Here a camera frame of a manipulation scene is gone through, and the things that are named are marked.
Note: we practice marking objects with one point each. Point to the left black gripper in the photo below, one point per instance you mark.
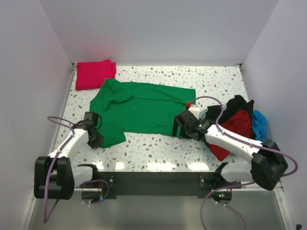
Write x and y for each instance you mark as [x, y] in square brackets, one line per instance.
[99, 141]

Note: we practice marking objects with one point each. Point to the dark red t-shirt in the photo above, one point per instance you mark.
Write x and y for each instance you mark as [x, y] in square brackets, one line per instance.
[239, 123]

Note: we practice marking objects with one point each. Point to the translucent blue laundry basket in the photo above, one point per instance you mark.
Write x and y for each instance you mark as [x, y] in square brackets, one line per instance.
[203, 114]

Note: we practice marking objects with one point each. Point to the black t-shirt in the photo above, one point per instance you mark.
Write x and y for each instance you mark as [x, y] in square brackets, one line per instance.
[233, 106]

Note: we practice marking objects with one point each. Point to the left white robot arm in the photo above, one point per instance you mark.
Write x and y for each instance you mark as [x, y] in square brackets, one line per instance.
[54, 177]

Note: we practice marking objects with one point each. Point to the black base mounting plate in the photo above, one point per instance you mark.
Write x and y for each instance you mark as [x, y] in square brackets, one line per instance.
[162, 183]

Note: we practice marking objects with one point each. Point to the bright blue t-shirt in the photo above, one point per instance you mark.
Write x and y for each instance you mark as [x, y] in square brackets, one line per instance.
[258, 124]

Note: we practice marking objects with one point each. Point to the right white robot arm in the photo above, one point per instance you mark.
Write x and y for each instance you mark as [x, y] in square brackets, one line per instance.
[268, 165]

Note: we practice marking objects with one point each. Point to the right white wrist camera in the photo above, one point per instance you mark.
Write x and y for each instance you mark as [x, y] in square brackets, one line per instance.
[194, 109]

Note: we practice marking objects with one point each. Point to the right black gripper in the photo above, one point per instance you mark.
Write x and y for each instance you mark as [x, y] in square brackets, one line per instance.
[175, 125]

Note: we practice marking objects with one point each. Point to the folded pink red t-shirt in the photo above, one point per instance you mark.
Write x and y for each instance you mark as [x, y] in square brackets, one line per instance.
[91, 75]

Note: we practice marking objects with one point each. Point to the green t-shirt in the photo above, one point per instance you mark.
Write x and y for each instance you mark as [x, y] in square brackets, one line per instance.
[136, 107]

